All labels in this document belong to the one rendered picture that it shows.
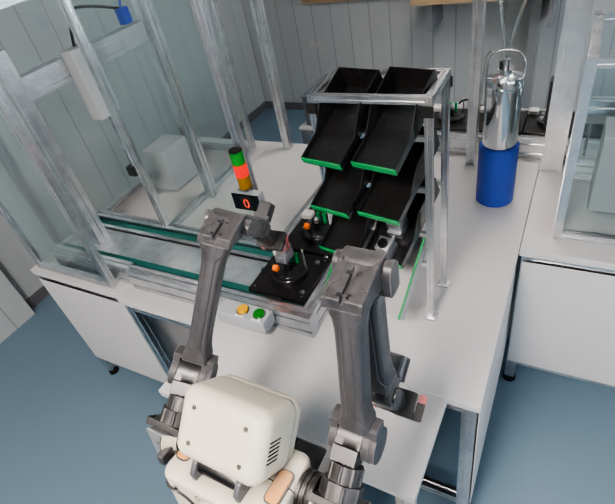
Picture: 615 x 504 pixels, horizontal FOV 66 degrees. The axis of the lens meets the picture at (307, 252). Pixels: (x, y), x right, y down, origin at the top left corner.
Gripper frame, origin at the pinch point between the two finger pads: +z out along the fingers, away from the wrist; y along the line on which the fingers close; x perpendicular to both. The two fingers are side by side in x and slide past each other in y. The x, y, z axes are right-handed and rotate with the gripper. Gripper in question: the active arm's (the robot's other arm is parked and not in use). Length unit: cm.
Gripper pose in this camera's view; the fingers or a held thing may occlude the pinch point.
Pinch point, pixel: (282, 246)
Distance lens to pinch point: 171.0
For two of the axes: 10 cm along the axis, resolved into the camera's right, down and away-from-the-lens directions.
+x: -2.5, 9.5, -1.9
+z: 4.1, 2.8, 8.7
